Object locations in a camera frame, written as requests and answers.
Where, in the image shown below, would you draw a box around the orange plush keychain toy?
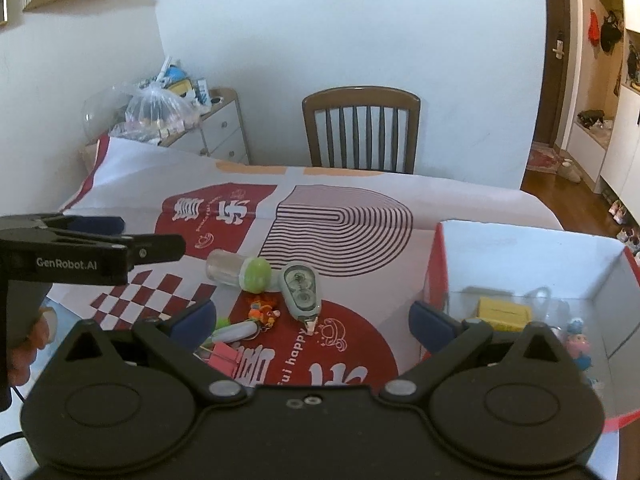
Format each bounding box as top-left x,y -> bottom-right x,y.
247,292 -> 281,332

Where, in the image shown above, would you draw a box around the clear bottle green cap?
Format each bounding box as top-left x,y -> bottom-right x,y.
205,249 -> 272,294

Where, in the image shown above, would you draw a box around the grey-blue correction tape dispenser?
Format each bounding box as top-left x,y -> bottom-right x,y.
278,261 -> 322,336

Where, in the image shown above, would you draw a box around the person's left hand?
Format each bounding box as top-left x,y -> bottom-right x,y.
8,307 -> 58,387

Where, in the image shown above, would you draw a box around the red white cardboard box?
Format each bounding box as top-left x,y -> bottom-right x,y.
423,220 -> 639,431

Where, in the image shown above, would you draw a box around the clear glass bowl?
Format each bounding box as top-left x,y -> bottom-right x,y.
82,87 -> 131,142

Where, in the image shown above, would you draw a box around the red white patterned tablecloth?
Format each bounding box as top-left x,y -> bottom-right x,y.
50,139 -> 559,388

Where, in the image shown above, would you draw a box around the pink cartoon figurine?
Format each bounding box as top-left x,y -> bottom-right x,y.
564,318 -> 597,387

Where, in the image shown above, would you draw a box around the white drawer cabinet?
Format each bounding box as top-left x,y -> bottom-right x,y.
160,88 -> 250,164

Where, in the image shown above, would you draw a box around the clear plastic bag of items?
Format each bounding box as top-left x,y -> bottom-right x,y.
108,58 -> 213,144

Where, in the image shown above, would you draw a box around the red patterned doormat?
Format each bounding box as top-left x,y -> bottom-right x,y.
526,142 -> 563,174

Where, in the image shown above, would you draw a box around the grey slippers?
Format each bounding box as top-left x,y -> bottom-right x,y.
556,158 -> 582,183

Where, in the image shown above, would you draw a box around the brown wooden chair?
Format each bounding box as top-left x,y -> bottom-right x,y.
302,86 -> 421,174

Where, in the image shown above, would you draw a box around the red hat on hook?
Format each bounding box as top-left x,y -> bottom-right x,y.
587,9 -> 600,47

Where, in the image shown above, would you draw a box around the black bag on hook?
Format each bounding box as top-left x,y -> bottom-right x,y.
600,11 -> 623,54

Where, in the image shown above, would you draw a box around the dark wooden door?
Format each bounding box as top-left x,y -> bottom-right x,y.
533,0 -> 570,146

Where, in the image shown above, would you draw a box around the white oval keychain tag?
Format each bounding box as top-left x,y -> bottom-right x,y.
208,320 -> 259,344

